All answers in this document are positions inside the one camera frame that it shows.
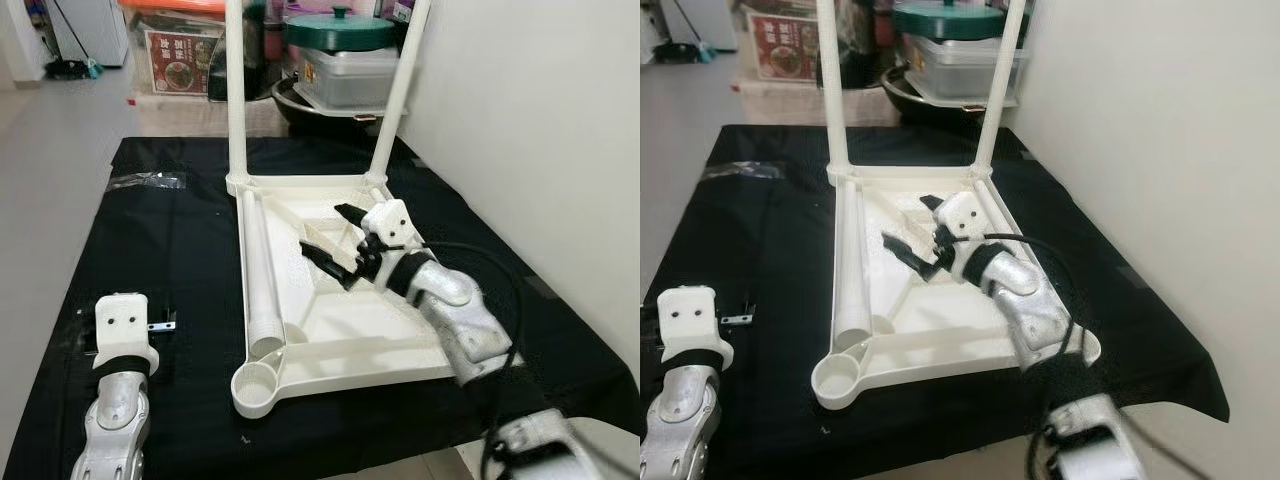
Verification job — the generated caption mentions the white plastic children table top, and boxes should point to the white plastic children table top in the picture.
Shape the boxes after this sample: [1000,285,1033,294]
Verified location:
[228,170,501,419]
[810,165,1101,411]

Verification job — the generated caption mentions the black tablecloth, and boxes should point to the black tablecloth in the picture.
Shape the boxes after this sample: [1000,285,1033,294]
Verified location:
[5,135,640,480]
[640,125,1231,480]

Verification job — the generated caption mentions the black wok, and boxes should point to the black wok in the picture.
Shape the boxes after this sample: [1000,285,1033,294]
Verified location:
[272,78,401,136]
[880,68,991,126]

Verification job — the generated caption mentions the clear plastic storage box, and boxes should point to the clear plastic storage box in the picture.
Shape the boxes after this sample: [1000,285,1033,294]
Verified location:
[908,35,1026,101]
[298,45,406,109]

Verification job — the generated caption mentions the black bag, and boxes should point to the black bag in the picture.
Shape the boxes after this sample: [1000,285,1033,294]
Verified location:
[208,0,271,101]
[838,0,881,89]

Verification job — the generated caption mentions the pink checkered tablecloth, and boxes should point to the pink checkered tablecloth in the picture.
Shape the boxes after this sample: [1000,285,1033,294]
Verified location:
[130,92,291,139]
[735,78,901,126]

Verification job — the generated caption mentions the dark green pot lid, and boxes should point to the dark green pot lid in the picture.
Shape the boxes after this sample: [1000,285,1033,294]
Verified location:
[893,0,1006,41]
[283,5,396,51]

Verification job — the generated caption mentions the red printed cardboard box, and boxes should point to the red printed cardboard box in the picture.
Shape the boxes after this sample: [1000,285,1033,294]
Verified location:
[748,12,819,81]
[145,30,216,96]

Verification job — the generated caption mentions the orange lidded storage bin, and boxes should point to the orange lidded storage bin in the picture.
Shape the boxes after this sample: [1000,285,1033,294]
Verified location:
[118,0,231,21]

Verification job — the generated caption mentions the white appliance cabinet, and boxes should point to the white appliance cabinet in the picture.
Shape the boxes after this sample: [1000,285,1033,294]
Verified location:
[45,0,126,66]
[655,0,703,46]

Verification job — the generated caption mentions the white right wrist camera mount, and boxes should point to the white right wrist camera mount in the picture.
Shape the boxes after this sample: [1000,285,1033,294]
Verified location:
[935,190,993,251]
[358,198,419,259]

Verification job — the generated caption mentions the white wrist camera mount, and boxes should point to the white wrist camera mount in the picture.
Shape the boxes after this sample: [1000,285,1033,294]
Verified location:
[358,198,419,259]
[935,190,993,251]
[93,293,161,376]
[660,285,734,371]

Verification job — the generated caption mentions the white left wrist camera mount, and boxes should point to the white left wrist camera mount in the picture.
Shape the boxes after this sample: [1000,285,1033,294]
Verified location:
[93,293,161,376]
[660,285,734,371]

